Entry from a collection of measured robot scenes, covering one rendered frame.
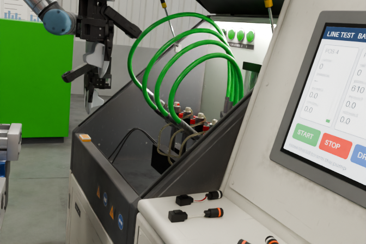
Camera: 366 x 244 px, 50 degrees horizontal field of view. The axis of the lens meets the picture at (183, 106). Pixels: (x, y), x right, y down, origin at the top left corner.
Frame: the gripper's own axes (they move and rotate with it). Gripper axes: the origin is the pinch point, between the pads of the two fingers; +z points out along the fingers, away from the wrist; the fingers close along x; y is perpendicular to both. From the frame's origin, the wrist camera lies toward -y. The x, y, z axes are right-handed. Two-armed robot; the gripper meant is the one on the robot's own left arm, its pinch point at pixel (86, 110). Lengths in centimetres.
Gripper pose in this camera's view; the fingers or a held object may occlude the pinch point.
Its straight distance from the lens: 142.7
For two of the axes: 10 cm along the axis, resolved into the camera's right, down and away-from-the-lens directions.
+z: -1.0, 9.8, 1.9
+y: 8.9, 0.1, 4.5
